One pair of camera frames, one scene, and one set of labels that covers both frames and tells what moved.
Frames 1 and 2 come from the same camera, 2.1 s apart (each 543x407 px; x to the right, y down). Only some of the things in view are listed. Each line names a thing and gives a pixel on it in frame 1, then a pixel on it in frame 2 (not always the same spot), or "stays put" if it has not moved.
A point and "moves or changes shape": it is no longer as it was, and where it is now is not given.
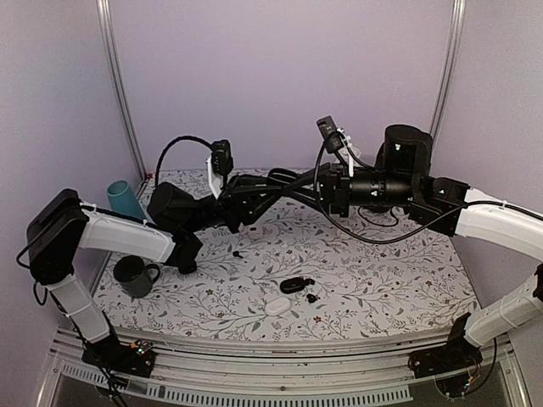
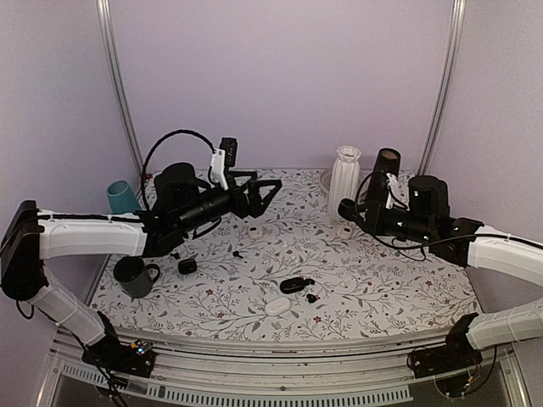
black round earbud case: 282,175 moves or changes shape
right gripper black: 338,201 to 374,222
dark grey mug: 132,275 stays put
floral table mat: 300,275 stays put
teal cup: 121,198 stays put
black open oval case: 295,284 stays put
